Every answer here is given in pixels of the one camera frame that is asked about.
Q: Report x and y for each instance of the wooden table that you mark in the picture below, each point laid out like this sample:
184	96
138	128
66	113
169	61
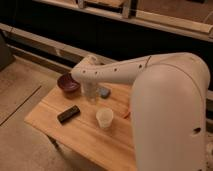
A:
110	148

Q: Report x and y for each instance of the white plastic cup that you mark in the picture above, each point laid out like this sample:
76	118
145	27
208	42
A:
104	117

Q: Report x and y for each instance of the black rectangular remote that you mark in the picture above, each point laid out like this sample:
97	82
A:
64	116

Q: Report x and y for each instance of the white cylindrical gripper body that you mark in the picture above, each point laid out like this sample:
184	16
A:
90	91

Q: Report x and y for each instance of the red chili pepper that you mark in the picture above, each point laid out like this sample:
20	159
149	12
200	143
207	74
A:
126	115

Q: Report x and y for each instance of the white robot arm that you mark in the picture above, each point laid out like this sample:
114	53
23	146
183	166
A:
168	107

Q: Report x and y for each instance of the dark red ceramic bowl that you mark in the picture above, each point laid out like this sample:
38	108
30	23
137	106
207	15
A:
67	84

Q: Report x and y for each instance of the blue sponge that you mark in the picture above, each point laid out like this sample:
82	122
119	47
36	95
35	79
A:
104	92

